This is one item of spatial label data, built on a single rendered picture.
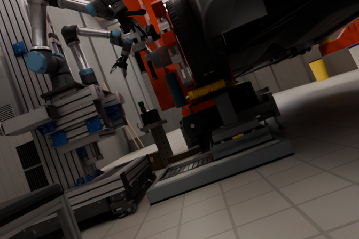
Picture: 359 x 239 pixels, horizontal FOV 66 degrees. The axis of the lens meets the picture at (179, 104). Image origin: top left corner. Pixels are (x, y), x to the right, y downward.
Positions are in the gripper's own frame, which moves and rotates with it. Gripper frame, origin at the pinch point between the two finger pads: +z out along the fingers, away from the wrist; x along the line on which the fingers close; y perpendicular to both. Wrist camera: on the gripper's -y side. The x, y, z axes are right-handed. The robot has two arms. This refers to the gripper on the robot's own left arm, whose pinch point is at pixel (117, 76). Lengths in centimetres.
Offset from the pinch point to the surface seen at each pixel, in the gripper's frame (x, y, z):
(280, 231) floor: -14, 206, 1
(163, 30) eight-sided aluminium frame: -11, 87, -46
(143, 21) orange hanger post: 5, 7, -54
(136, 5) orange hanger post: -2, -1, -65
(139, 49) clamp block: -17, 75, -31
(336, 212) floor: -5, 213, -9
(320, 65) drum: 702, -298, -155
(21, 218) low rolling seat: -74, 182, 14
